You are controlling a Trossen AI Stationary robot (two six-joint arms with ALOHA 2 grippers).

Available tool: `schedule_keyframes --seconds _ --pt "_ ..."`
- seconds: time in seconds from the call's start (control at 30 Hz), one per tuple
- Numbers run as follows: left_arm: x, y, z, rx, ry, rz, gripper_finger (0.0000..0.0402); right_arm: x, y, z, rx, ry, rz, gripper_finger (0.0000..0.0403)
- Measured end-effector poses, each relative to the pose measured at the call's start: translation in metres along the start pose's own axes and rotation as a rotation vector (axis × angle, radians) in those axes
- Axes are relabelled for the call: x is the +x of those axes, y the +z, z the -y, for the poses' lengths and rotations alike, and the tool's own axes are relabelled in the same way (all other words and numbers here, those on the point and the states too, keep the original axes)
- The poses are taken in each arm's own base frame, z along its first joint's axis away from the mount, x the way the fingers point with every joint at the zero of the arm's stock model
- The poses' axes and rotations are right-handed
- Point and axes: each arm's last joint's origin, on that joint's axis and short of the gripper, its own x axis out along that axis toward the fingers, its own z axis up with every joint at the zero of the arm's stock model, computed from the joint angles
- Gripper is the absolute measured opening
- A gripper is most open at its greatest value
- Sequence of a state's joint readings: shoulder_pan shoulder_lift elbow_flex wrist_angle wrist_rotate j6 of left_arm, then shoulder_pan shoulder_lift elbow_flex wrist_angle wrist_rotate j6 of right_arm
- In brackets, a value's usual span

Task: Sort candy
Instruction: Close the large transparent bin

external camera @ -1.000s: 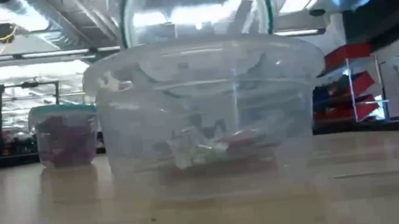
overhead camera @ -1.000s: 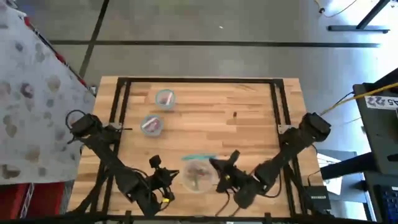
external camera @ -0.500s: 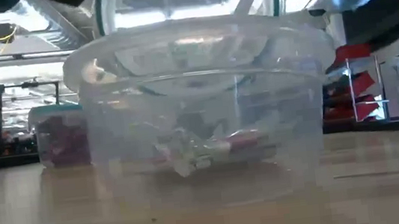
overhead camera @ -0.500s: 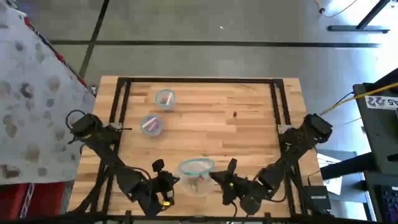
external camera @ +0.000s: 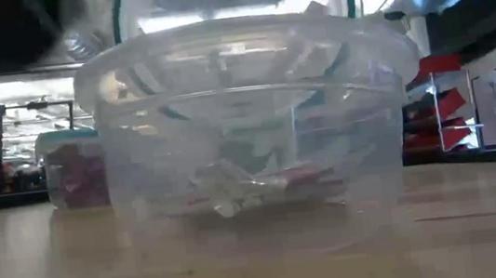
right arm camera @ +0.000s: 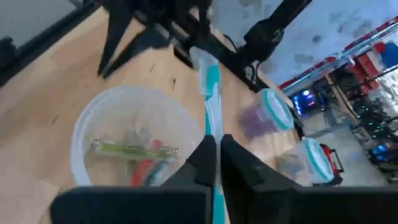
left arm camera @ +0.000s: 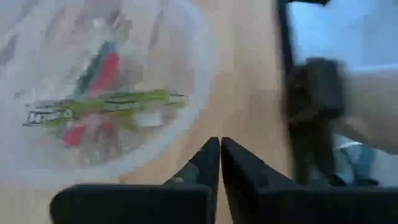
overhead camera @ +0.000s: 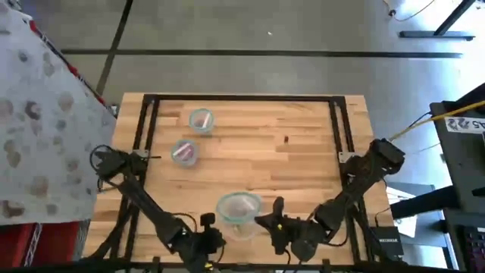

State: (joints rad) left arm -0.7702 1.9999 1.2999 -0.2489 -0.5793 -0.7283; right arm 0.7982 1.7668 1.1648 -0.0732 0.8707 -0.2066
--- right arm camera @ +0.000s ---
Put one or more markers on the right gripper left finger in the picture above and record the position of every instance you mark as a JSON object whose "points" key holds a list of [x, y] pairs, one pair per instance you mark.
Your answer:
{"points": [[130, 205]]}

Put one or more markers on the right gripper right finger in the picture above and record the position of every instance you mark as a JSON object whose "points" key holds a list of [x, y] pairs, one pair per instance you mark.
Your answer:
{"points": [[280, 205]]}

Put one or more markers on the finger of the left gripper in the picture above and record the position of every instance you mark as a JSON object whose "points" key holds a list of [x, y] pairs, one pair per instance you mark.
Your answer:
{"points": [[115, 34], [146, 40]]}

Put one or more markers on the red brown candy stick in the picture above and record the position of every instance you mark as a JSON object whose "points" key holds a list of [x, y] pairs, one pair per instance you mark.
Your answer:
{"points": [[141, 172]]}

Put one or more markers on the small clear plastic container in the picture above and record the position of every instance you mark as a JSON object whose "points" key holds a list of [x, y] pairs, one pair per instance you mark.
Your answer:
{"points": [[289, 165]]}

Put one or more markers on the green red candy stick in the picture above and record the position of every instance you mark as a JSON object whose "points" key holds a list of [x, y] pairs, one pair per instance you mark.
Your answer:
{"points": [[133, 150]]}

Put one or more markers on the small teal-rimmed clear lid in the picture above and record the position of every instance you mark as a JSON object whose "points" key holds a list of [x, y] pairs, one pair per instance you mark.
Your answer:
{"points": [[317, 160]]}

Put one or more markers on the large clear bowl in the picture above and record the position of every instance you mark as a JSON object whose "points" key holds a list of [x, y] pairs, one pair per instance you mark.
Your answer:
{"points": [[213, 81]]}

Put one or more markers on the large clear plastic container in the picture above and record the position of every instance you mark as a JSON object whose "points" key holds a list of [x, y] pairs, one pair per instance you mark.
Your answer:
{"points": [[102, 112]]}

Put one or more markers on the medium clear plastic container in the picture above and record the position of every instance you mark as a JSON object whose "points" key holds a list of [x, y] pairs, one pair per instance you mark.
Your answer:
{"points": [[248, 112]]}

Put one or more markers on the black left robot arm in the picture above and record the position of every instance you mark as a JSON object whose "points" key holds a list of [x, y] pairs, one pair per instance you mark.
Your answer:
{"points": [[267, 34]]}

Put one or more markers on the red black trolley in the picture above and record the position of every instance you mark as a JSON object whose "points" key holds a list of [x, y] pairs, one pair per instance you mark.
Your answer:
{"points": [[332, 161]]}

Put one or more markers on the blue lit machine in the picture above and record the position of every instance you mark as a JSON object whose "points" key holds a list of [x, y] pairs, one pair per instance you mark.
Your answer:
{"points": [[306, 99]]}

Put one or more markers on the red storage shelf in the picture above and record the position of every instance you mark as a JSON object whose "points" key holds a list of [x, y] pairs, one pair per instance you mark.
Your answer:
{"points": [[368, 65]]}

